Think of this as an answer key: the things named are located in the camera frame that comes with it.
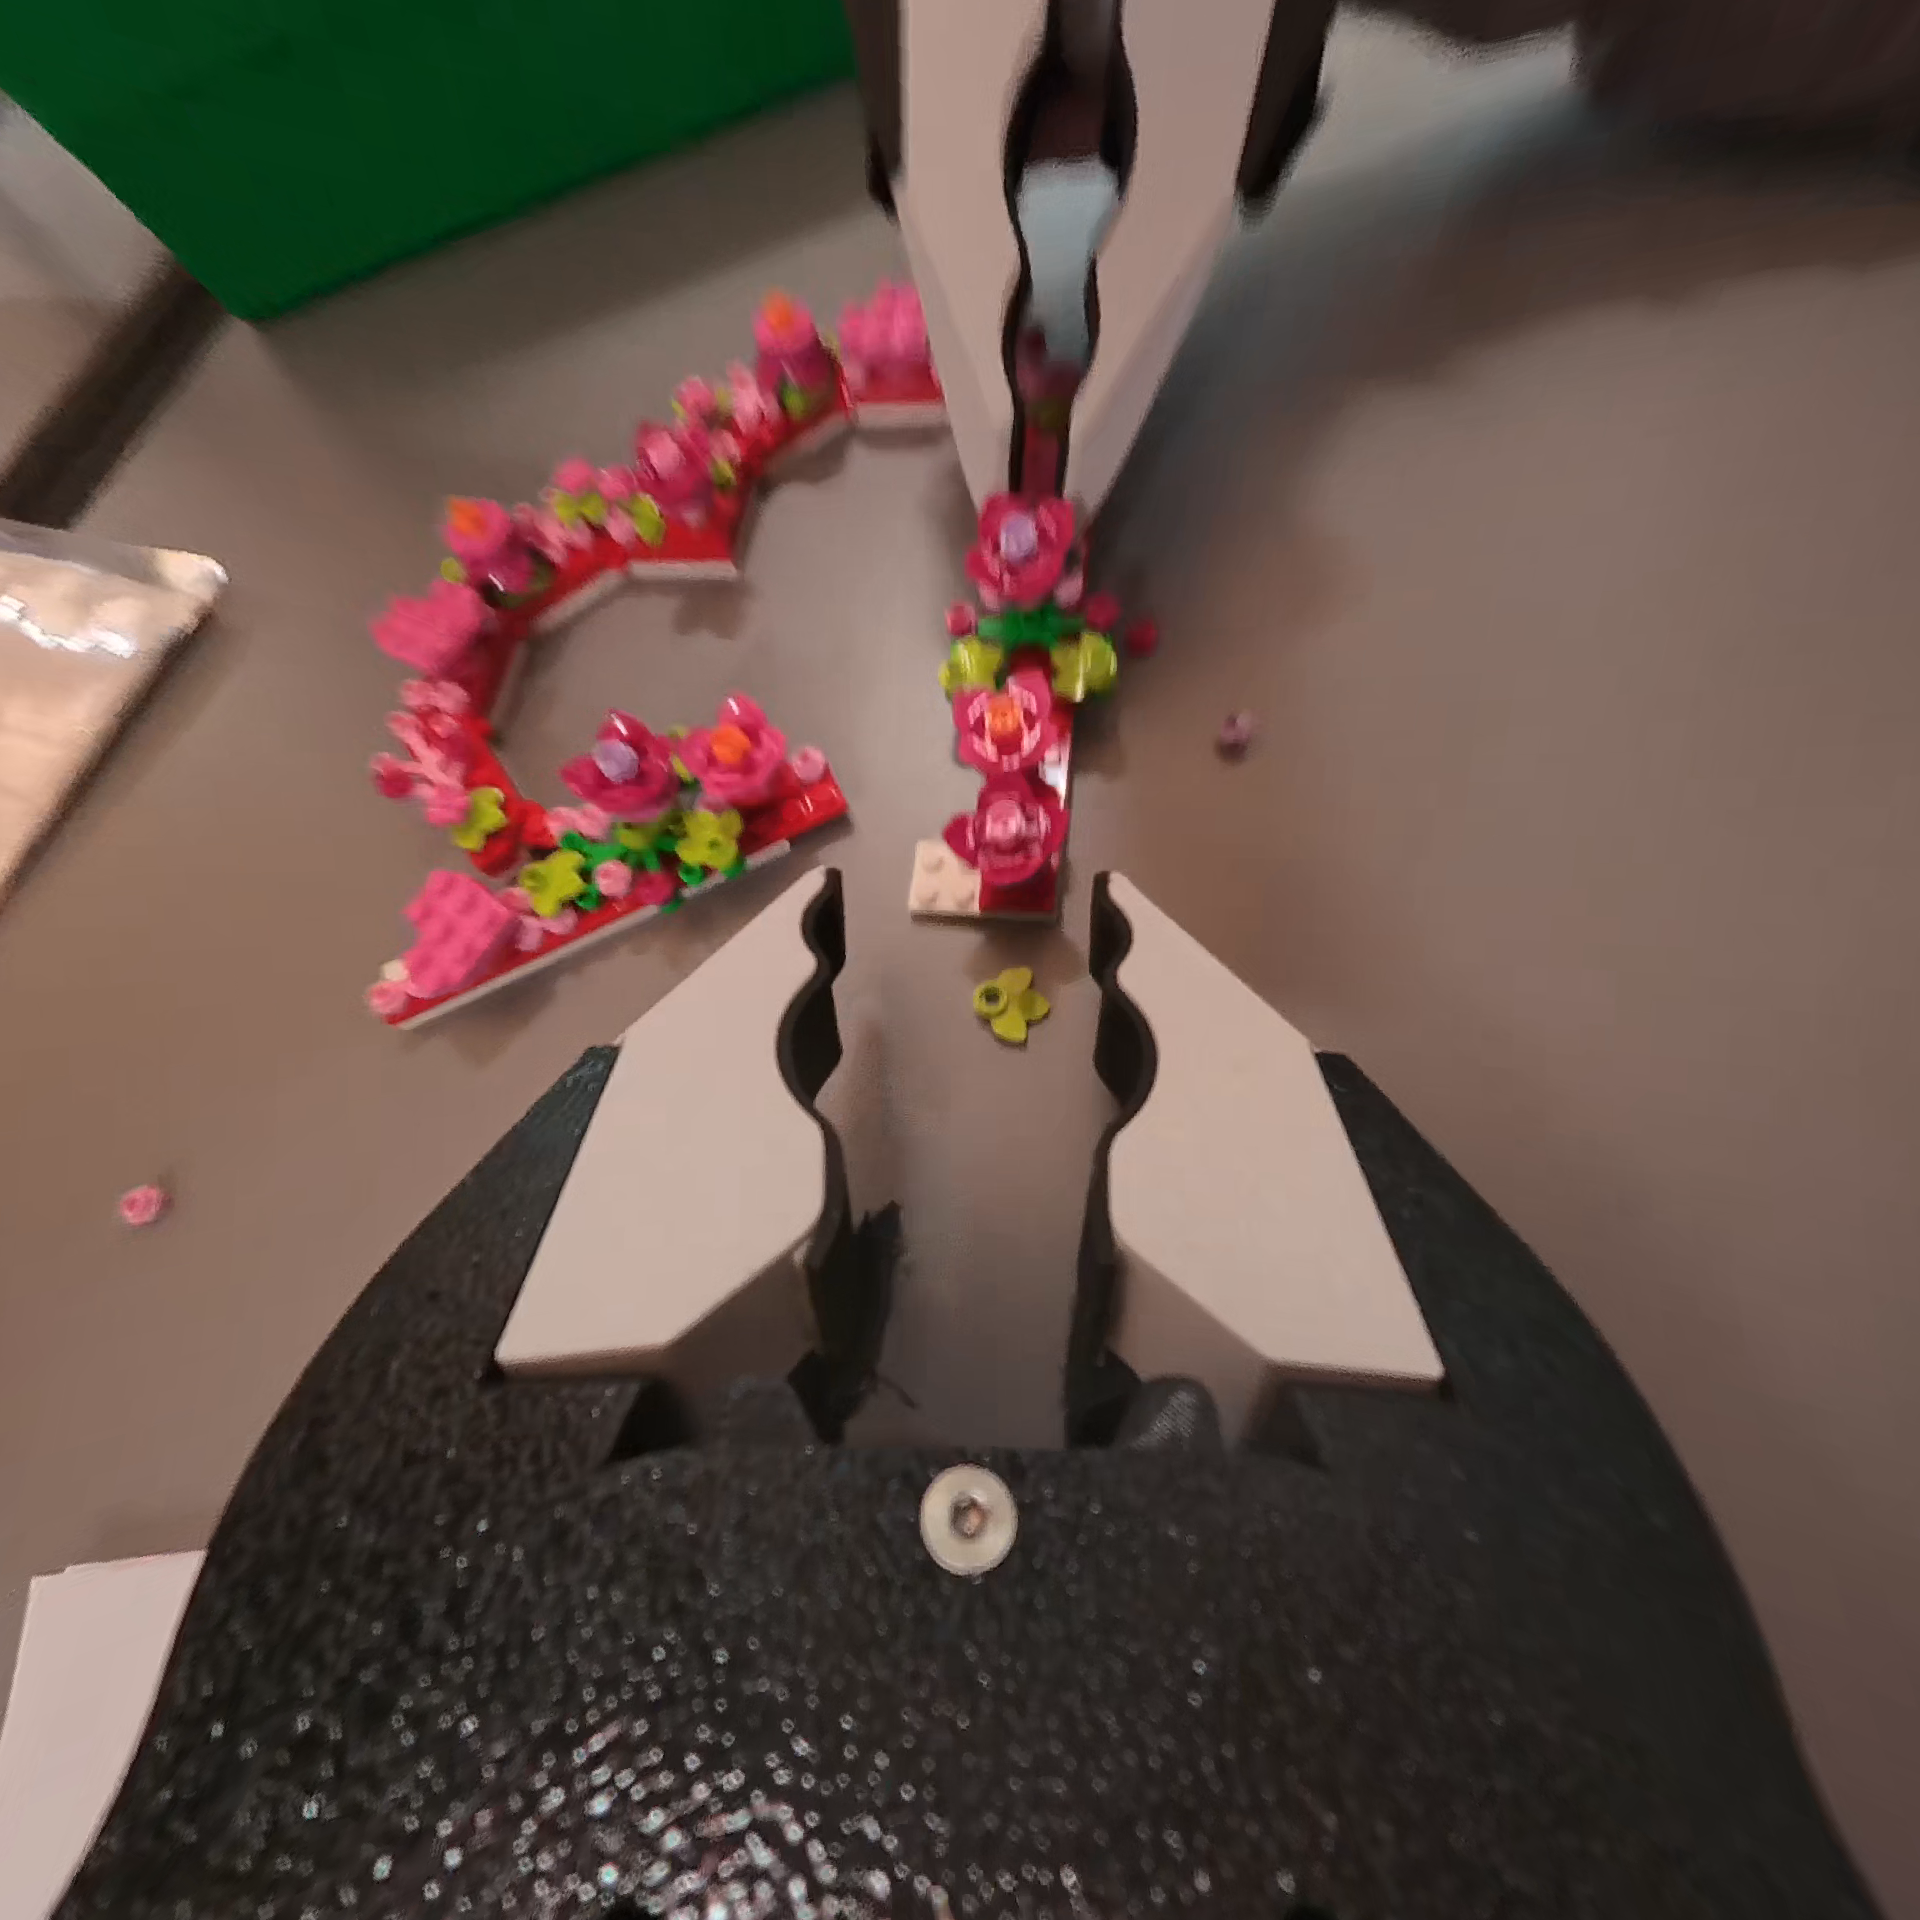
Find magenta lego rose lavender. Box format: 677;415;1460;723
963;496;1081;609

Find straight red lego flower strip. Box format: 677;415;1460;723
907;491;1124;928

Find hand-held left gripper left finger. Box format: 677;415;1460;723
491;865;910;1444

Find lego instruction booklet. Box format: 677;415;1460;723
0;1553;208;1920

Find curved lego flower heart section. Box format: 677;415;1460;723
363;281;952;1038

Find green board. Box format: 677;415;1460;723
0;0;859;326

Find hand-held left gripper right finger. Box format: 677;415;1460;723
1062;871;1449;1444

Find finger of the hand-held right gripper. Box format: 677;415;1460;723
1020;0;1281;519
891;0;1057;521

